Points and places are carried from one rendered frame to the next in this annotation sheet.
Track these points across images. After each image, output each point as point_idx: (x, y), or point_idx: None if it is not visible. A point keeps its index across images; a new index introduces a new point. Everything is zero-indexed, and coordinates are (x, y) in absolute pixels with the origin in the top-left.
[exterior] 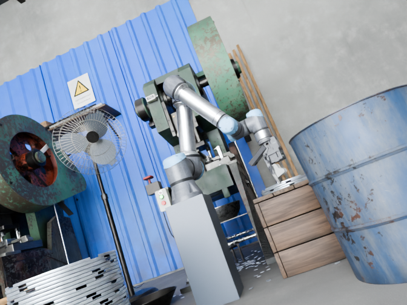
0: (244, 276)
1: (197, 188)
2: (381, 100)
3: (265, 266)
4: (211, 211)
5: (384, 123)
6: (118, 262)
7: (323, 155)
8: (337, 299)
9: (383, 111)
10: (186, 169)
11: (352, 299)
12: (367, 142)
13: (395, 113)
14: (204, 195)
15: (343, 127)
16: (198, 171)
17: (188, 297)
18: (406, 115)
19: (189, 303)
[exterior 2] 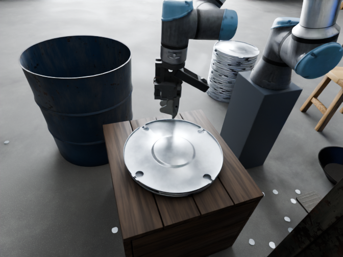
0: (272, 222)
1: (254, 70)
2: (70, 40)
3: (259, 249)
4: (240, 96)
5: (77, 53)
6: (222, 58)
7: (114, 59)
8: (142, 118)
9: (73, 46)
10: (266, 43)
11: (135, 115)
12: (91, 58)
13: (68, 51)
14: (242, 78)
15: (97, 46)
16: (288, 62)
17: (320, 191)
18: (63, 55)
19: (286, 168)
